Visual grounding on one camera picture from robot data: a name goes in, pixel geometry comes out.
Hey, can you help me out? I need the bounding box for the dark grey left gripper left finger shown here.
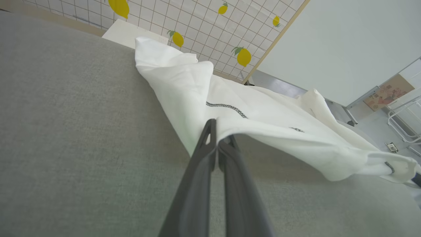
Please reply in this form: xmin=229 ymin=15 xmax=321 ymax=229
xmin=159 ymin=118 xmax=218 ymax=237

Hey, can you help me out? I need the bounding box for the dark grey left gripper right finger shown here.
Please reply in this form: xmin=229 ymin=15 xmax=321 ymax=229
xmin=218 ymin=134 xmax=274 ymax=237

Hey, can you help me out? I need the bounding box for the white t-shirt with logo patch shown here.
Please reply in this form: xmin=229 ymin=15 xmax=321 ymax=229
xmin=135 ymin=36 xmax=420 ymax=184

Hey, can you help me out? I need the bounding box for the white metal tube rack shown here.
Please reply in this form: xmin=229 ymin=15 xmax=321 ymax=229
xmin=387 ymin=95 xmax=421 ymax=157

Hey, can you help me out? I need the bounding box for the printed cardboard box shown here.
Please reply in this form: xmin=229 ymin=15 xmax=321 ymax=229
xmin=363 ymin=74 xmax=415 ymax=111

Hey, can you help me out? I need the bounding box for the lemon print partition screen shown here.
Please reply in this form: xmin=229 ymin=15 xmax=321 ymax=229
xmin=22 ymin=0 xmax=310 ymax=85

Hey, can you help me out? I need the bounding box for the white rectangular box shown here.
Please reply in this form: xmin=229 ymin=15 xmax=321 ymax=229
xmin=102 ymin=19 xmax=169 ymax=50

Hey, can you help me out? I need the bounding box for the grey metal panel frame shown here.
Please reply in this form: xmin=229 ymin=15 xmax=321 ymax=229
xmin=342 ymin=58 xmax=421 ymax=127

